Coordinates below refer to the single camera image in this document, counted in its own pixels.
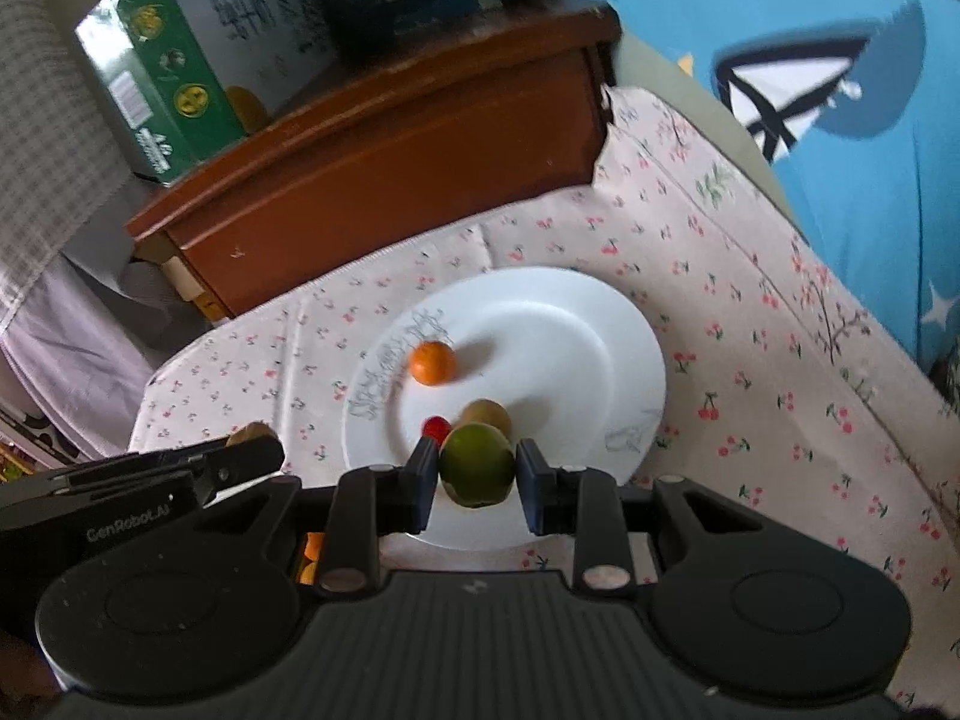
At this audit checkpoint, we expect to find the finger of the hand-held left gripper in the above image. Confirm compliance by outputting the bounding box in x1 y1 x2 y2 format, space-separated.
45 436 286 503

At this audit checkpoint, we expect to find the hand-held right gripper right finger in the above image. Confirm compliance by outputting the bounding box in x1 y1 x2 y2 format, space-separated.
516 439 758 593

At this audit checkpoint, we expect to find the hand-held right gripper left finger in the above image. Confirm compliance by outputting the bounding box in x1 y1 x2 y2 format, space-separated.
199 436 443 593

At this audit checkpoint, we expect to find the green jujube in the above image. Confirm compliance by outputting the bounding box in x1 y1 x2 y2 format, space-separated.
439 424 517 507

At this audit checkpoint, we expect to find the white plate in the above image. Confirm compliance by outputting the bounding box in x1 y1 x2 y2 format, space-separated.
343 266 667 550

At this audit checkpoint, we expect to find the cardboard box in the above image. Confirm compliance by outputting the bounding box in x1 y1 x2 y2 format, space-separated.
159 251 230 325

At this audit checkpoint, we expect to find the cherry print tablecloth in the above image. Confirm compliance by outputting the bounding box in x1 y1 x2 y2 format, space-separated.
127 86 960 720

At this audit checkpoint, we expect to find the brown wooden cabinet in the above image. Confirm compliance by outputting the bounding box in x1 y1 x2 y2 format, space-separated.
126 0 623 320

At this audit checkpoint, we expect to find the white checked cloth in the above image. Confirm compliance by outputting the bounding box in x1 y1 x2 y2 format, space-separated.
0 0 151 338

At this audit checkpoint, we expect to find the green carton box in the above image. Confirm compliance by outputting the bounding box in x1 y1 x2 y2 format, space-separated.
75 0 338 185

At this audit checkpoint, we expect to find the grey green mattress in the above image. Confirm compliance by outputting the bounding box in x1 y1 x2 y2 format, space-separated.
611 34 807 241

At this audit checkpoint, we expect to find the blue printed blanket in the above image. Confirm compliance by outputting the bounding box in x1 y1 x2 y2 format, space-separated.
536 0 960 383

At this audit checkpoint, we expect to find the white appliance with black handle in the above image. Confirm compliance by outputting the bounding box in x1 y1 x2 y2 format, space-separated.
0 349 102 466

